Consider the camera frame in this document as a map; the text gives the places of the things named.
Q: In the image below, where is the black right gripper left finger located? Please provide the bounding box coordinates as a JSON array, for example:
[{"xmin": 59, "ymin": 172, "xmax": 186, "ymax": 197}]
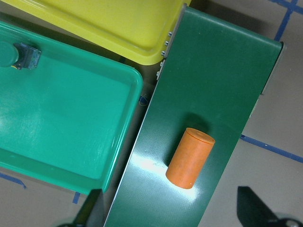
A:
[{"xmin": 73, "ymin": 189, "xmax": 105, "ymax": 227}]

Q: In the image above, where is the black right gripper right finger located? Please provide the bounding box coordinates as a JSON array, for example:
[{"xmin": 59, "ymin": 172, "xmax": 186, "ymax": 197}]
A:
[{"xmin": 237, "ymin": 186, "xmax": 284, "ymax": 227}]

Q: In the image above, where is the plain orange cylinder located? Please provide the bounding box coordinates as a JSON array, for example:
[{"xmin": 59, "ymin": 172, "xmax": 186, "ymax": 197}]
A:
[{"xmin": 166, "ymin": 128, "xmax": 215, "ymax": 189}]

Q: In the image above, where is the green push button switch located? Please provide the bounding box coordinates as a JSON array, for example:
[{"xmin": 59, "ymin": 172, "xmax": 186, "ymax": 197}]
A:
[{"xmin": 0, "ymin": 41, "xmax": 42, "ymax": 70}]

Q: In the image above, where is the green plastic tray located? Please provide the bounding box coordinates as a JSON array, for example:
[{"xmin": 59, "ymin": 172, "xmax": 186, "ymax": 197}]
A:
[{"xmin": 0, "ymin": 22, "xmax": 143, "ymax": 194}]

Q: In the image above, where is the green conveyor belt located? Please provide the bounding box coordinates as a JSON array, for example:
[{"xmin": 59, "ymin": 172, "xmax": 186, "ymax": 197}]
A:
[{"xmin": 105, "ymin": 7, "xmax": 283, "ymax": 227}]

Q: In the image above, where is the yellow plastic tray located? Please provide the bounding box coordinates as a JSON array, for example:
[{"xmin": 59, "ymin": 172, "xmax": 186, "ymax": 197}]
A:
[{"xmin": 6, "ymin": 0, "xmax": 191, "ymax": 65}]

